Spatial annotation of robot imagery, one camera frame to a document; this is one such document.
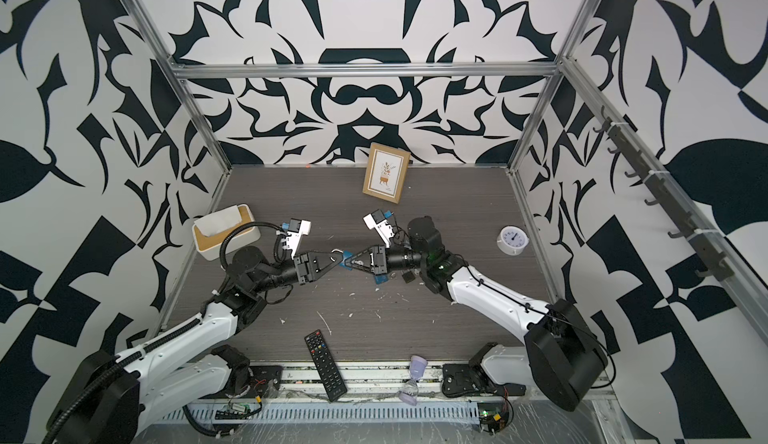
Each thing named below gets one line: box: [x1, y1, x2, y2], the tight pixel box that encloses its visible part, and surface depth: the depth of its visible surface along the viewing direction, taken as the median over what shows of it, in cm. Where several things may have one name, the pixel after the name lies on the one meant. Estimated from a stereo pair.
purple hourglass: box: [399, 355, 428, 406], surface depth 75 cm
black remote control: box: [304, 330, 348, 402], surface depth 77 cm
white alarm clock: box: [496, 226, 529, 256], surface depth 99 cm
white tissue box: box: [192, 204, 261, 261], surface depth 97 cm
